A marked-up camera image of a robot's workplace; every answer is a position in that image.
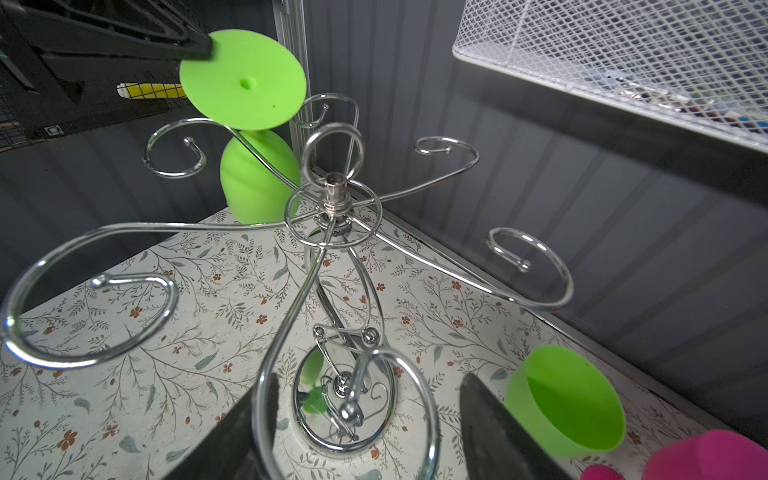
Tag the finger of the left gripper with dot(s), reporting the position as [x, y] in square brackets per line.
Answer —
[164, 30]

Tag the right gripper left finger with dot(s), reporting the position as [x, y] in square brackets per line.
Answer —
[227, 452]

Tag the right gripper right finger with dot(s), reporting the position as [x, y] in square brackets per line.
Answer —
[495, 445]

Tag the yellow-green wine glass front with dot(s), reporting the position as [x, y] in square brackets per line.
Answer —
[565, 403]

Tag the green wine glass back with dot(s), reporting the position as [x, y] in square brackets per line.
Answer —
[251, 84]

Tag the chrome wine glass rack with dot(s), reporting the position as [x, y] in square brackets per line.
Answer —
[334, 213]

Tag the pink wine glass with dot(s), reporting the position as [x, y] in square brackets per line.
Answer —
[716, 454]

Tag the yellow marker in basket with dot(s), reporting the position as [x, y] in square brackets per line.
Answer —
[150, 91]

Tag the black wire wall basket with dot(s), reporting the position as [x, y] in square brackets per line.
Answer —
[47, 96]

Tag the white wire wall basket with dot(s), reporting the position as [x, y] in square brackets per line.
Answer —
[697, 65]

